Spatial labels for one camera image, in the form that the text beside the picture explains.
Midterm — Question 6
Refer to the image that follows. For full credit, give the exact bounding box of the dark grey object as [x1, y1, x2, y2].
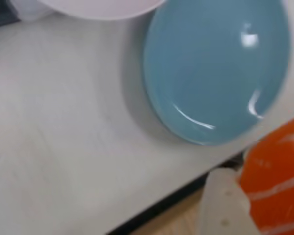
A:
[0, 0, 23, 38]

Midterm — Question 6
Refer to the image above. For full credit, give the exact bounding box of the blue oval dish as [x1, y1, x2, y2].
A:
[142, 0, 292, 147]

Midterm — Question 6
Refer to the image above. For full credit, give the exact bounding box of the orange salmon sushi toy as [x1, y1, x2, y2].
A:
[237, 114, 294, 235]

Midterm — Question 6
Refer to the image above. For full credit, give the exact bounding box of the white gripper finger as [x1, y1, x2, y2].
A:
[198, 168, 260, 235]

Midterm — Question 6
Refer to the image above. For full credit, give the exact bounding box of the white round plate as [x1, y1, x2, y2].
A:
[36, 0, 168, 21]

